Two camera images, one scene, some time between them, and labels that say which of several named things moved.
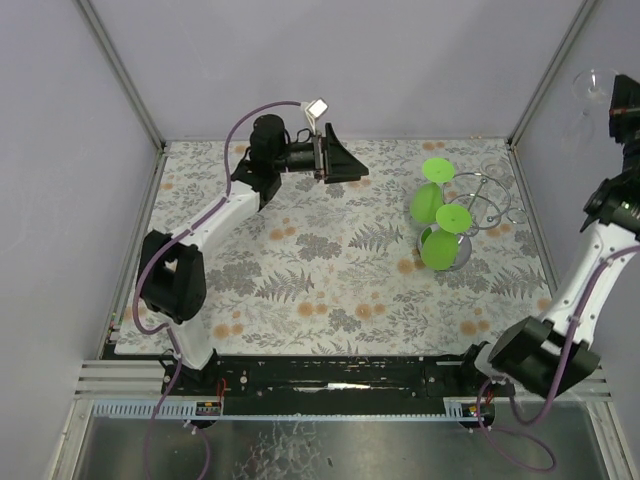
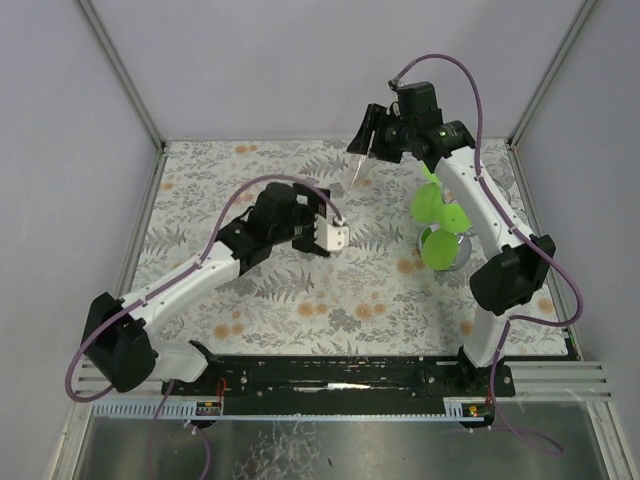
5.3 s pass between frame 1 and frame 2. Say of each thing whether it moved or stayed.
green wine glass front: stayed
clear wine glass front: moved
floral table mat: stayed
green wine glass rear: stayed
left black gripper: moved
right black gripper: moved
